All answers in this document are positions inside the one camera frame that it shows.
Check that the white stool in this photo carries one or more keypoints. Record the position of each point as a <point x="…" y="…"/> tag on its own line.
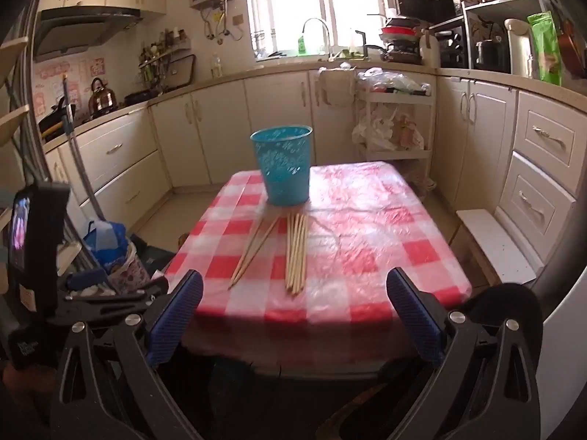
<point x="481" y="243"/>

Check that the metal kettle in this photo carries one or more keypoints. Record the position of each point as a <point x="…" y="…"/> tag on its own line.
<point x="103" y="99"/>

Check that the white plastic bag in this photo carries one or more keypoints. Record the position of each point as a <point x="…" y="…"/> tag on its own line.
<point x="390" y="128"/>

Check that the green snack bag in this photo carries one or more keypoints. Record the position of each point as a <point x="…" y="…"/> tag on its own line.
<point x="546" y="47"/>

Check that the mop handle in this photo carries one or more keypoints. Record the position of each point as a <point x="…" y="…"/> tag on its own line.
<point x="68" y="124"/>

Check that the chrome kitchen faucet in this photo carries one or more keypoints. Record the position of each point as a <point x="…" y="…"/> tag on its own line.
<point x="315" y="38"/>

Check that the white storage trolley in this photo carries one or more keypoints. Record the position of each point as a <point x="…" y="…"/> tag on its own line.
<point x="417" y="94"/>

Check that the red checkered tablecloth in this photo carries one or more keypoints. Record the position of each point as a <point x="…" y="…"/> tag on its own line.
<point x="364" y="220"/>

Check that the blue plastic bag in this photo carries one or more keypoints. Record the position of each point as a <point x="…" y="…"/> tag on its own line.
<point x="108" y="243"/>

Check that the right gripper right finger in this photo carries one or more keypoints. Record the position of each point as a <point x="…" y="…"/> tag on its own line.
<point x="485" y="356"/>

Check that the range hood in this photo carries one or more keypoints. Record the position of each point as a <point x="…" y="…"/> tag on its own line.
<point x="65" y="31"/>

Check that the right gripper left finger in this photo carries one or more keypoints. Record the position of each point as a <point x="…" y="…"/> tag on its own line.
<point x="109" y="387"/>

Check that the white electric kettle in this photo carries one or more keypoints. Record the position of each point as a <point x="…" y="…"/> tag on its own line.
<point x="520" y="47"/>

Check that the teal perforated bin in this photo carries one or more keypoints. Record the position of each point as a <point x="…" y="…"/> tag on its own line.
<point x="283" y="155"/>

